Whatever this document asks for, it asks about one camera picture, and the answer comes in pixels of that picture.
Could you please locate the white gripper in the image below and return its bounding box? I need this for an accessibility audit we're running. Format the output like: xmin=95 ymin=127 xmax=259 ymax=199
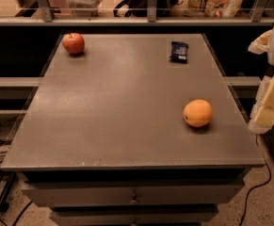
xmin=248 ymin=27 xmax=274 ymax=135

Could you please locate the orange fruit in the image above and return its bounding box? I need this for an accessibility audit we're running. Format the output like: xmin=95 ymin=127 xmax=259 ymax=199
xmin=183 ymin=99 xmax=213 ymax=128

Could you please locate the grey drawer cabinet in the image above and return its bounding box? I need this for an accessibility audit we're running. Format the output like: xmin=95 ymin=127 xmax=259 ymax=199
xmin=1 ymin=34 xmax=264 ymax=226

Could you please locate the clear plastic container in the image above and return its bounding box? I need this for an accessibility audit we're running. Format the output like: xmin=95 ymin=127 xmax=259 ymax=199
xmin=67 ymin=0 xmax=102 ymax=17

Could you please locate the black cable right floor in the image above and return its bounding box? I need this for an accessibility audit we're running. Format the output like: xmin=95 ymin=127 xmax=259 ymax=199
xmin=238 ymin=134 xmax=273 ymax=226

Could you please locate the red apple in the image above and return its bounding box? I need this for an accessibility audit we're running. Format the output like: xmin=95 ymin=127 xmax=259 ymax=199
xmin=62 ymin=33 xmax=85 ymax=55

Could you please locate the metal shelf railing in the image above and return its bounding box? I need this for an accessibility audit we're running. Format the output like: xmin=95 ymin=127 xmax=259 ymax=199
xmin=0 ymin=0 xmax=274 ymax=26

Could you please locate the black bag on shelf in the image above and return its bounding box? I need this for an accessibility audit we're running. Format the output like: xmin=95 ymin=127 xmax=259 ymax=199
xmin=113 ymin=0 xmax=183 ymax=17

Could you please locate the dark blue snack packet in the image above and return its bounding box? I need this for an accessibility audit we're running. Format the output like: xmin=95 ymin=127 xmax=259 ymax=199
xmin=170 ymin=41 xmax=188 ymax=63

